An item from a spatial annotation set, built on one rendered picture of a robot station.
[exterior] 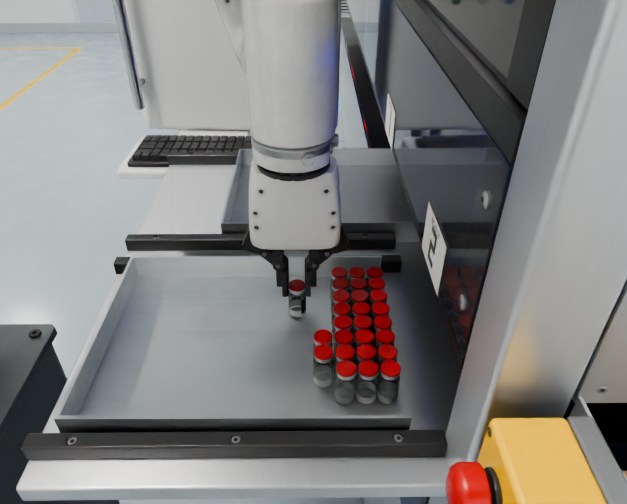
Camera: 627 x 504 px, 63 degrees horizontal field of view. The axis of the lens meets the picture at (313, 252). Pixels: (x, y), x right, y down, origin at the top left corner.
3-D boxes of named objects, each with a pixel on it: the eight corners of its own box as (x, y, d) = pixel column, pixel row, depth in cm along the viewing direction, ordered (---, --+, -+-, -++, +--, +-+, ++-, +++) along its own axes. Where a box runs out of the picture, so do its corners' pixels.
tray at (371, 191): (416, 164, 100) (418, 148, 98) (445, 241, 79) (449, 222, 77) (240, 165, 99) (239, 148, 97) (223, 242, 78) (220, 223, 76)
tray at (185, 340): (379, 275, 72) (381, 255, 70) (407, 439, 51) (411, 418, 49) (136, 276, 72) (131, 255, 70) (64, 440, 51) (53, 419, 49)
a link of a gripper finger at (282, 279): (287, 237, 61) (289, 281, 65) (260, 237, 61) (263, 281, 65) (286, 253, 58) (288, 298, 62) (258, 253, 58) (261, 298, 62)
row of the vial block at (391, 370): (380, 293, 69) (382, 266, 66) (398, 405, 54) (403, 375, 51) (363, 293, 69) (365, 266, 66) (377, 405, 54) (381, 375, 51)
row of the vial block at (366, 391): (363, 293, 69) (365, 266, 66) (377, 405, 54) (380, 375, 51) (346, 293, 69) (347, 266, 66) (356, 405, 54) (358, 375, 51)
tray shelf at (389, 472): (410, 162, 105) (411, 153, 104) (532, 495, 48) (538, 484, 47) (175, 163, 104) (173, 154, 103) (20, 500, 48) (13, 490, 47)
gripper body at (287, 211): (341, 136, 56) (338, 223, 62) (247, 136, 56) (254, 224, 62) (345, 168, 50) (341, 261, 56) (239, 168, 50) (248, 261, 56)
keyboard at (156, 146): (307, 142, 126) (307, 133, 124) (306, 169, 114) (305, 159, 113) (145, 141, 126) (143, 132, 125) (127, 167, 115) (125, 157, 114)
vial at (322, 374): (332, 372, 58) (333, 343, 55) (333, 387, 56) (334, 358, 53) (313, 372, 58) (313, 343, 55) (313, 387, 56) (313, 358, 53)
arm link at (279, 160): (337, 116, 55) (336, 142, 56) (254, 116, 55) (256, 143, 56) (341, 150, 48) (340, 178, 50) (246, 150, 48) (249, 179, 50)
